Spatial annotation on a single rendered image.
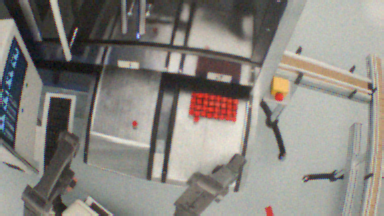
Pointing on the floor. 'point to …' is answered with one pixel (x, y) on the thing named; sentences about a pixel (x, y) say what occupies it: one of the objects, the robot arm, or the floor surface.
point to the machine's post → (277, 46)
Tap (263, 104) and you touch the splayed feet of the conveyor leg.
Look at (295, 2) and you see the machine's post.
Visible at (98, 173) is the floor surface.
